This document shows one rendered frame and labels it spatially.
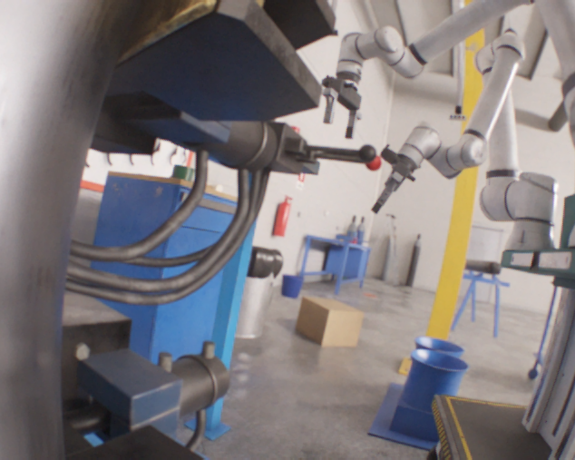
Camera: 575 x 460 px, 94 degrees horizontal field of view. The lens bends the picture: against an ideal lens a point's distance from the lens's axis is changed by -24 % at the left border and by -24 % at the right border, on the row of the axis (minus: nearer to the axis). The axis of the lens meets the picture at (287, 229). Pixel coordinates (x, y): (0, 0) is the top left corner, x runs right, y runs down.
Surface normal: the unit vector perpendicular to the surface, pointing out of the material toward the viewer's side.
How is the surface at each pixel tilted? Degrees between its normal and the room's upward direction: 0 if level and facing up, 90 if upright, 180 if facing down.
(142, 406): 90
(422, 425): 90
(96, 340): 90
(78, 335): 90
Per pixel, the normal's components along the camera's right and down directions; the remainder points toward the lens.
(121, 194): -0.41, -0.10
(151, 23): -0.63, -0.14
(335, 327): 0.43, 0.07
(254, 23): 0.89, 0.18
